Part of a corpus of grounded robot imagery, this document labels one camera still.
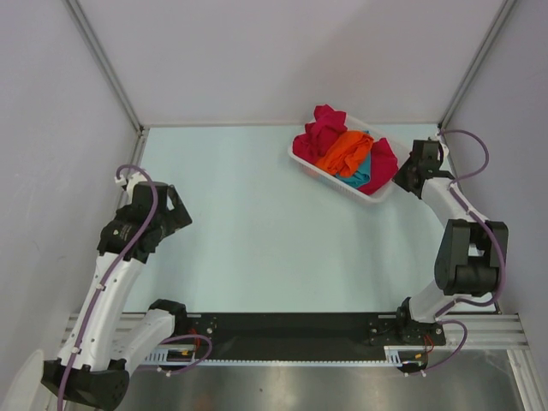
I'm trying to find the white perforated plastic basket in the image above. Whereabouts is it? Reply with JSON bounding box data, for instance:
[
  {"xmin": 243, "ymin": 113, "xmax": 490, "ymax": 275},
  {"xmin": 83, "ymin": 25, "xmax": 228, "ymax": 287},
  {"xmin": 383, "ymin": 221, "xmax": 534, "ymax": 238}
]
[{"xmin": 288, "ymin": 104, "xmax": 410, "ymax": 204}]

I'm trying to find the right aluminium corner post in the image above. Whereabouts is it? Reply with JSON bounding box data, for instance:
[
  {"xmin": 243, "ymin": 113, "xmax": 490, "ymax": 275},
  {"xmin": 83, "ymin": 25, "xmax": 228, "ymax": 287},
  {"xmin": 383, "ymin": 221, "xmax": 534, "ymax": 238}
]
[{"xmin": 438, "ymin": 0, "xmax": 519, "ymax": 128}]

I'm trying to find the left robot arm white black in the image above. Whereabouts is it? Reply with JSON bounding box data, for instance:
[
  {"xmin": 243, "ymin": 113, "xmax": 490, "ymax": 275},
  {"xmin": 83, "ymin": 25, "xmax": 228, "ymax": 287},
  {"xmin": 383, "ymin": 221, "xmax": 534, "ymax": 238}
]
[{"xmin": 41, "ymin": 182, "xmax": 192, "ymax": 410}]

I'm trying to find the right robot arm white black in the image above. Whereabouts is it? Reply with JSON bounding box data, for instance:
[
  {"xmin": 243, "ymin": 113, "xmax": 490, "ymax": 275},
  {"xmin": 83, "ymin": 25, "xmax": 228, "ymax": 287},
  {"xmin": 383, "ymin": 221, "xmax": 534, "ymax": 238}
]
[{"xmin": 394, "ymin": 140, "xmax": 509, "ymax": 344}]

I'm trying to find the white slotted cable duct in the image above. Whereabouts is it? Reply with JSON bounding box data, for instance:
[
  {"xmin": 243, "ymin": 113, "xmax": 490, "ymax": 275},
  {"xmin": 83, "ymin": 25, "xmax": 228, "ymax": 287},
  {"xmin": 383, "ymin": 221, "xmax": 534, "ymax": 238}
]
[{"xmin": 140, "ymin": 347, "xmax": 426, "ymax": 370}]

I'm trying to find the crimson red t shirt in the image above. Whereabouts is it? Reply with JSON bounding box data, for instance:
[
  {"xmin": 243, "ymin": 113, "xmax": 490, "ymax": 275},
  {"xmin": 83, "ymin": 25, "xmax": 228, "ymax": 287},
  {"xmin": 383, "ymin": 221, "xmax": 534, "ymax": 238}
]
[{"xmin": 292, "ymin": 104, "xmax": 348, "ymax": 164}]

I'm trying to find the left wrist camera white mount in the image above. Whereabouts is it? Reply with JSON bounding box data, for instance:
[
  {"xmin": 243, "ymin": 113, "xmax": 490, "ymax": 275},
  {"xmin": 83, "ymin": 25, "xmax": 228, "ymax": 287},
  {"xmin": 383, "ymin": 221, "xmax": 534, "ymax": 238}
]
[{"xmin": 115, "ymin": 171, "xmax": 147, "ymax": 195}]

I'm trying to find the left aluminium corner post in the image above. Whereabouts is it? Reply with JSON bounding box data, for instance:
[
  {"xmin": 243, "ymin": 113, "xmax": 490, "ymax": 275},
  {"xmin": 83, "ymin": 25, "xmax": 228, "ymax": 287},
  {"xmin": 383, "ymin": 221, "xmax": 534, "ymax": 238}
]
[{"xmin": 63, "ymin": 0, "xmax": 143, "ymax": 134}]

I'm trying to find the teal t shirt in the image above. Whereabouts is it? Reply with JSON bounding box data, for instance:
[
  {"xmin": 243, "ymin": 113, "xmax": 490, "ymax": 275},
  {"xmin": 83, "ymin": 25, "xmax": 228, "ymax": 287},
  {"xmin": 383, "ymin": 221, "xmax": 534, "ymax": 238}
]
[{"xmin": 336, "ymin": 154, "xmax": 372, "ymax": 188}]

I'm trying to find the aluminium corner post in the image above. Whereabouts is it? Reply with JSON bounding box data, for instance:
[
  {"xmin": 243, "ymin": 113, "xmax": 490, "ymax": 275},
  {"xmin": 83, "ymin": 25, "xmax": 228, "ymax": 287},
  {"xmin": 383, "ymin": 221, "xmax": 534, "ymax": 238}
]
[
  {"xmin": 438, "ymin": 0, "xmax": 519, "ymax": 128},
  {"xmin": 63, "ymin": 0, "xmax": 143, "ymax": 134}
]

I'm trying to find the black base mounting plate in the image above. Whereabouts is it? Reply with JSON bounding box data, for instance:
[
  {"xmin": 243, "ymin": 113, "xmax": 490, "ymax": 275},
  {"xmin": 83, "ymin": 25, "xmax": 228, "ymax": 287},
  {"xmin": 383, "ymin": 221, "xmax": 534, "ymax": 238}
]
[{"xmin": 175, "ymin": 313, "xmax": 446, "ymax": 362}]

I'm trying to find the aluminium frame rail front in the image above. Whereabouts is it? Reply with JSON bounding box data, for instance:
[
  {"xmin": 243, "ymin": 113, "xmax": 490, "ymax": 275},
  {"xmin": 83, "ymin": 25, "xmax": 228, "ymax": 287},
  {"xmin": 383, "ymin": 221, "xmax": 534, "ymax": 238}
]
[{"xmin": 60, "ymin": 313, "xmax": 529, "ymax": 350}]

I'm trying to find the orange t shirt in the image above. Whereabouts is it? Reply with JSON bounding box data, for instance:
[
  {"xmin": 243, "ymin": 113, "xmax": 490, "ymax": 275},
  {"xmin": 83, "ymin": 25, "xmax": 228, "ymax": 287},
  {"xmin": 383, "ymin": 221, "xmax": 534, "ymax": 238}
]
[{"xmin": 315, "ymin": 130, "xmax": 374, "ymax": 177}]

